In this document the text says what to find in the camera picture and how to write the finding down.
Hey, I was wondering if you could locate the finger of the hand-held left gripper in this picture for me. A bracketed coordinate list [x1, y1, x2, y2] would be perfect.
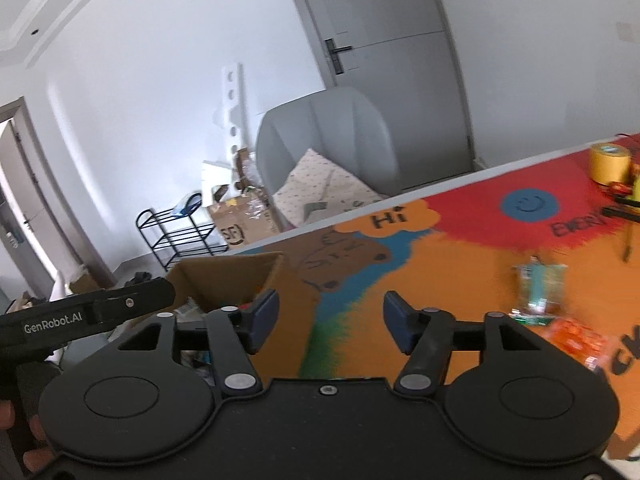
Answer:
[92, 278, 177, 332]

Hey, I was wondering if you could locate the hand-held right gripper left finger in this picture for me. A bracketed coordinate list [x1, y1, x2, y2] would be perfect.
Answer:
[116, 288, 280, 395]

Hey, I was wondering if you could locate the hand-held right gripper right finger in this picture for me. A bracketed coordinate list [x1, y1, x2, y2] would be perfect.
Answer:
[383, 290, 551, 396]

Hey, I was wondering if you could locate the brown cardboard box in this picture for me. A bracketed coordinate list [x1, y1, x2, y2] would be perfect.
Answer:
[166, 252, 287, 376]

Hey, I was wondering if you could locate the person's left hand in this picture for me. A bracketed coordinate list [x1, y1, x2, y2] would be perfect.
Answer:
[0, 401, 57, 470]

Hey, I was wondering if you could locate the black shoe rack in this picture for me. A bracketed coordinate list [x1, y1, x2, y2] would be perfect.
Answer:
[135, 205, 229, 274]

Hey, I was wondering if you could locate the colourful printed table mat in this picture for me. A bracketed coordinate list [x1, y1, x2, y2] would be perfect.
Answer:
[235, 132, 640, 461]

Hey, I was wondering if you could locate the cardboard box with plastic wrap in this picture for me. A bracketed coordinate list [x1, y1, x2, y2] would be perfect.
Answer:
[206, 147, 284, 252]

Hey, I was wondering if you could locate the open grey doorway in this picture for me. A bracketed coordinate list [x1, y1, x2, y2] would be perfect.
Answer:
[0, 97, 117, 306]

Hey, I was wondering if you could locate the dotted white cushion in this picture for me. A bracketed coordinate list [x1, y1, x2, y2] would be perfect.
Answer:
[272, 148, 382, 227]

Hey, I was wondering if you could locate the teal snack packet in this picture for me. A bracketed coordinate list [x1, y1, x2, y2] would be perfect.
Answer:
[510, 256, 568, 317]

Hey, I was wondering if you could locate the orange snack packet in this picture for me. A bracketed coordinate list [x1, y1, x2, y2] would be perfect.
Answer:
[542, 317, 613, 368]

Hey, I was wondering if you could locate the grey chair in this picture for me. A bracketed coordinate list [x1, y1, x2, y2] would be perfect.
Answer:
[255, 86, 404, 231]

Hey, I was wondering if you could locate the white board with holes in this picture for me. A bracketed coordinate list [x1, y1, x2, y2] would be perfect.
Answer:
[212, 62, 247, 167]

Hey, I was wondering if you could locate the grey door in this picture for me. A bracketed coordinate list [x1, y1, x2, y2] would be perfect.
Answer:
[279, 0, 477, 192]

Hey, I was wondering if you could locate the yellow tape roll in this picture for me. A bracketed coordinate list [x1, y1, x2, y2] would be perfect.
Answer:
[588, 143, 632, 185]

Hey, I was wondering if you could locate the black door handle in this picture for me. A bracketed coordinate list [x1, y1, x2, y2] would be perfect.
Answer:
[324, 38, 354, 75]

